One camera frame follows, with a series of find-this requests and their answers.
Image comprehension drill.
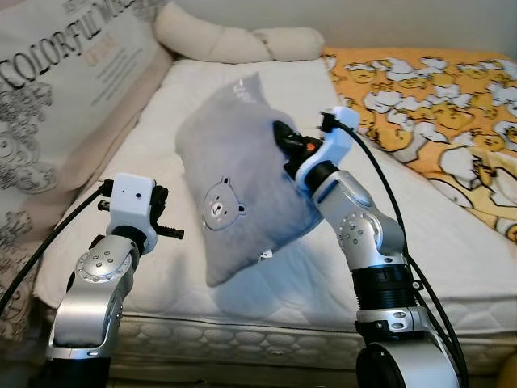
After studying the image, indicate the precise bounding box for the grey bear face pillow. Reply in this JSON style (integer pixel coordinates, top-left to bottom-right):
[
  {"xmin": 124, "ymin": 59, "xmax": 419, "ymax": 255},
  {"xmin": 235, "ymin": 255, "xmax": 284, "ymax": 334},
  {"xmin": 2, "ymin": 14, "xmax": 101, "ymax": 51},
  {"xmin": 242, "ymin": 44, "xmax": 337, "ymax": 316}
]
[{"xmin": 175, "ymin": 73, "xmax": 324, "ymax": 288}]

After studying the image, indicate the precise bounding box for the yellow egg cartoon blanket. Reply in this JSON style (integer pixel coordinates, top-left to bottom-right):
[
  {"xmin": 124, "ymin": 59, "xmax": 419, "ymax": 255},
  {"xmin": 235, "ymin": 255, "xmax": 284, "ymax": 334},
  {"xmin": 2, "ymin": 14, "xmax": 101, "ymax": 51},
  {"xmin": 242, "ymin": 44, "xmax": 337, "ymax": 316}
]
[{"xmin": 322, "ymin": 48, "xmax": 517, "ymax": 243}]

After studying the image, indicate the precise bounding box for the cream knotted long pillow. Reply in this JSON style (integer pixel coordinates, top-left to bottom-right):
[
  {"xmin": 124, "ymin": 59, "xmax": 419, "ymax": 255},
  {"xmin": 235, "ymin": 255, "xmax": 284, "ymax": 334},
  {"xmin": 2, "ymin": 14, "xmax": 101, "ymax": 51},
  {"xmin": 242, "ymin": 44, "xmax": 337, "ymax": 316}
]
[{"xmin": 153, "ymin": 2, "xmax": 326, "ymax": 64}]

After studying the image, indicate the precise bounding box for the beige printed headboard cushion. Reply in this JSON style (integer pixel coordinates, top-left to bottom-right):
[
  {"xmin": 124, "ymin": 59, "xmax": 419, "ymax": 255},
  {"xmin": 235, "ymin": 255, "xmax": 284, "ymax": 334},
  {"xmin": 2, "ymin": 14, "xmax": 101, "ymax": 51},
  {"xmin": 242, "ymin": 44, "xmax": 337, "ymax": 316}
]
[{"xmin": 0, "ymin": 0, "xmax": 174, "ymax": 340}]

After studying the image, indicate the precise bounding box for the white quilted mattress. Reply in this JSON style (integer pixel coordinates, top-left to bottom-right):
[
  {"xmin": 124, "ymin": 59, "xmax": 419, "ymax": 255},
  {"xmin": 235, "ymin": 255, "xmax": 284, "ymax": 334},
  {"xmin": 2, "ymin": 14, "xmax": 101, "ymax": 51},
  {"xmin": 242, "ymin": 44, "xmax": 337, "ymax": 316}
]
[{"xmin": 32, "ymin": 57, "xmax": 517, "ymax": 378}]

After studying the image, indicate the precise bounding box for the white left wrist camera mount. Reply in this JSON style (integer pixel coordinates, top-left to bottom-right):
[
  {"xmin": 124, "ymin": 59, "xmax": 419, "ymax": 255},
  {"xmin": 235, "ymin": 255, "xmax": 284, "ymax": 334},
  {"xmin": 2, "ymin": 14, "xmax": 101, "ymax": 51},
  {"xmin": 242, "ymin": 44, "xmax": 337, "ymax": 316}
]
[{"xmin": 109, "ymin": 172, "xmax": 158, "ymax": 253}]

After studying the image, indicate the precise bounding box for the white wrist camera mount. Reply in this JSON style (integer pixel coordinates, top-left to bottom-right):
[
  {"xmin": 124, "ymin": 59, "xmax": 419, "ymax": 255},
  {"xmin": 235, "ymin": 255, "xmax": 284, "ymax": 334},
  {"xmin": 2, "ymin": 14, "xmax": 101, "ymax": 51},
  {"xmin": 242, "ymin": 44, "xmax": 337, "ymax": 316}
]
[
  {"xmin": 109, "ymin": 172, "xmax": 158, "ymax": 253},
  {"xmin": 295, "ymin": 108, "xmax": 360, "ymax": 191}
]

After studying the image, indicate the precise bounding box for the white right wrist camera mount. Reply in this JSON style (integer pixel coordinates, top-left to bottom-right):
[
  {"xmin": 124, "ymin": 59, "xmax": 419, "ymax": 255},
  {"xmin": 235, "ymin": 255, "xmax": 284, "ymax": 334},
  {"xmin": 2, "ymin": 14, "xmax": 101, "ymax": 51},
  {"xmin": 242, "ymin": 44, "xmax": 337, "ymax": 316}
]
[{"xmin": 295, "ymin": 108, "xmax": 360, "ymax": 191}]

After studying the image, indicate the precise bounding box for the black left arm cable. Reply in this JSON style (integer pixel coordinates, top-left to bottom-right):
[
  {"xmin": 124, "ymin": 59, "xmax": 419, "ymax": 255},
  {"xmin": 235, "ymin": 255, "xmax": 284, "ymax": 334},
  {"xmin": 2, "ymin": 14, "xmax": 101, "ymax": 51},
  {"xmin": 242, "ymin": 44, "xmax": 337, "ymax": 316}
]
[{"xmin": 0, "ymin": 179, "xmax": 116, "ymax": 316}]

